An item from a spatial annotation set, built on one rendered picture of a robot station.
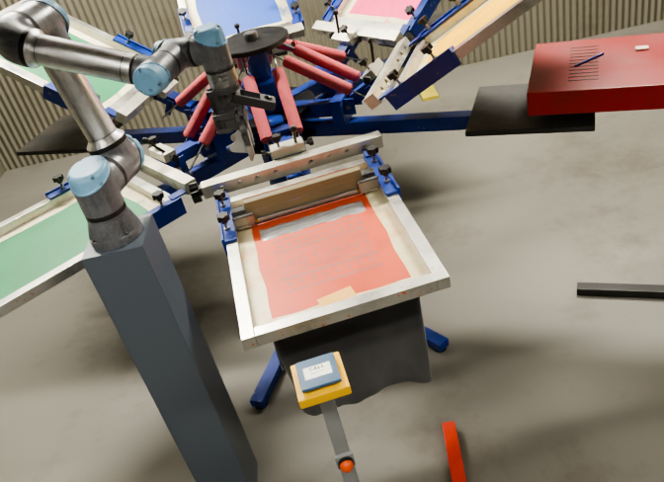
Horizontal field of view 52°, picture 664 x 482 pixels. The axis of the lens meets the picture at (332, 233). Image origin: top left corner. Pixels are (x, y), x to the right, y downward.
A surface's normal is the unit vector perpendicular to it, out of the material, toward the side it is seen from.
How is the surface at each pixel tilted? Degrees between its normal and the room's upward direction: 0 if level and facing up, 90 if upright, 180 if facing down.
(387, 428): 0
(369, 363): 95
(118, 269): 90
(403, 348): 97
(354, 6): 32
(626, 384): 0
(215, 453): 90
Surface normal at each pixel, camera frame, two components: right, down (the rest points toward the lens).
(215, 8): -0.06, -0.41
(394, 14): -0.55, -0.42
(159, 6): 0.08, 0.54
